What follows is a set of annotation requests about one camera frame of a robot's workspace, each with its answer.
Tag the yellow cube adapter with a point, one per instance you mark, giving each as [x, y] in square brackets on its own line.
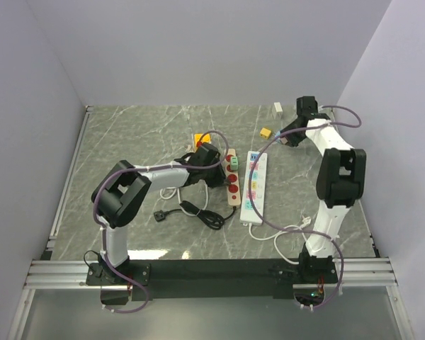
[200, 138]

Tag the green USB charger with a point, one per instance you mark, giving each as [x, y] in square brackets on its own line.
[234, 165]

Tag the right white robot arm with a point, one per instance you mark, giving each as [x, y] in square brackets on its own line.
[340, 183]

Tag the white multicolour power strip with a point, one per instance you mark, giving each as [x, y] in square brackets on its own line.
[254, 189]

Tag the aluminium rail frame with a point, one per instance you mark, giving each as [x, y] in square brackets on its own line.
[55, 304]

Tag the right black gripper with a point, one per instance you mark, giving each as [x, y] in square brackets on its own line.
[292, 141]

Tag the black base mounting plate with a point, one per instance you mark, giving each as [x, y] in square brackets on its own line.
[222, 278]

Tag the white Honor charger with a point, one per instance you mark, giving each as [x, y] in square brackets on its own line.
[277, 110]

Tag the beige red-socket power strip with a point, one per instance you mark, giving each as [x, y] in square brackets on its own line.
[233, 188]

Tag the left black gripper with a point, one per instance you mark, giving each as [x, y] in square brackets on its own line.
[220, 180]

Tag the yellow USB charger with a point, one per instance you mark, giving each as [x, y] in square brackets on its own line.
[265, 133]

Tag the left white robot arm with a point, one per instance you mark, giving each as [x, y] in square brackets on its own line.
[118, 198]

